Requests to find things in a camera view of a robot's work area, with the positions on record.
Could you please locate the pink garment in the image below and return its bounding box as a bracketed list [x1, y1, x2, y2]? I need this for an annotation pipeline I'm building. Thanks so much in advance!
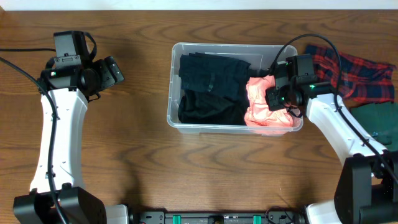
[244, 75, 294, 128]

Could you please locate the black garment with stripe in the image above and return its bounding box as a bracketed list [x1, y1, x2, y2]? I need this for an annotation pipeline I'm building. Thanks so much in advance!
[178, 52, 257, 110]

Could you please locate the red plaid shirt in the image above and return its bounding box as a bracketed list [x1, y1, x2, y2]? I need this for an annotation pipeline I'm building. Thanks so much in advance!
[304, 45, 396, 103]

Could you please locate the dark green garment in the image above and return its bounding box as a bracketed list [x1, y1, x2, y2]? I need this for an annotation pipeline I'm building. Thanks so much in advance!
[351, 102, 397, 151]

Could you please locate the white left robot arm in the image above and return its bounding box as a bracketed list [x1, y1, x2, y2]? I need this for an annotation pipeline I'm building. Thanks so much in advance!
[13, 55, 129, 223]

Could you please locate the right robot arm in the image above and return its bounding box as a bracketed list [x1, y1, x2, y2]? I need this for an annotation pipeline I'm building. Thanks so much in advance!
[266, 83, 397, 223]

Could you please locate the clear plastic storage bin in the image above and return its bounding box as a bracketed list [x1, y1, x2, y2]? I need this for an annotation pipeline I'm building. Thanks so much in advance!
[167, 42, 303, 136]

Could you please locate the black mounting rail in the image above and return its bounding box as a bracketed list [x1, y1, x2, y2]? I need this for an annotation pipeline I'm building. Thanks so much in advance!
[128, 208, 308, 224]

